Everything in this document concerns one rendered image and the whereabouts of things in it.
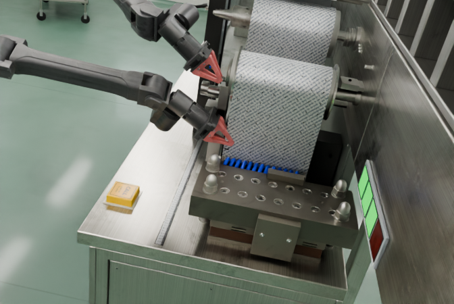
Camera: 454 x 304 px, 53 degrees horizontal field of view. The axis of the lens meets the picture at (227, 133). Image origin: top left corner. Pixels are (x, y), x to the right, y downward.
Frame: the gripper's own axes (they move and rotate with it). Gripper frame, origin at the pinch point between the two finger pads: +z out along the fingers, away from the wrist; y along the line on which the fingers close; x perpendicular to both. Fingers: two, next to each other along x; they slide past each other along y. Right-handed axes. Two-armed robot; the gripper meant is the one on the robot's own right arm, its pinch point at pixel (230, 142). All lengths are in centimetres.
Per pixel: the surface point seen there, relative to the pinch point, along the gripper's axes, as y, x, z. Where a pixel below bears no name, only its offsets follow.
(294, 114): 0.3, 17.5, 7.1
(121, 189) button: 9.7, -26.4, -15.2
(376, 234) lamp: 41, 25, 20
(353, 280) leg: -13, -21, 68
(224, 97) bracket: -7.2, 6.0, -8.1
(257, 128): 0.3, 8.2, 2.5
